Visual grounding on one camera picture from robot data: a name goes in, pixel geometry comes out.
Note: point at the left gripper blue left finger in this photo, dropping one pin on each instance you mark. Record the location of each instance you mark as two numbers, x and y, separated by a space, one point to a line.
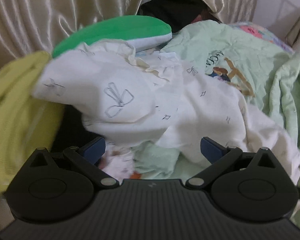
93 150

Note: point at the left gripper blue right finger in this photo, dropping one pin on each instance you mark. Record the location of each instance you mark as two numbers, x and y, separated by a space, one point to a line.
212 150

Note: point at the white bow-print blanket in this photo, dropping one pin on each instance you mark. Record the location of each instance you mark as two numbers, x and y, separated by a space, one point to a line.
130 100

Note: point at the white orange patterned cloth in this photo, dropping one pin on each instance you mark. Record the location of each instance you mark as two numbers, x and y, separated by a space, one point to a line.
117 161

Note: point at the yellow-green cloth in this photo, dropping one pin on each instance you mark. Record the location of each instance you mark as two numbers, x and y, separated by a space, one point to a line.
26 123

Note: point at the floral patchwork bedspread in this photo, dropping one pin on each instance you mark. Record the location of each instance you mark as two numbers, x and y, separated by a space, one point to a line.
262 33

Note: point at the green and white pillow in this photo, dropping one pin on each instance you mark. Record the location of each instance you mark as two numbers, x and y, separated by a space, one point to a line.
142 32

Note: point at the beige satin curtain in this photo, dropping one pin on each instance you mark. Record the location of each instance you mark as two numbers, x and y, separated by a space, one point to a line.
31 25

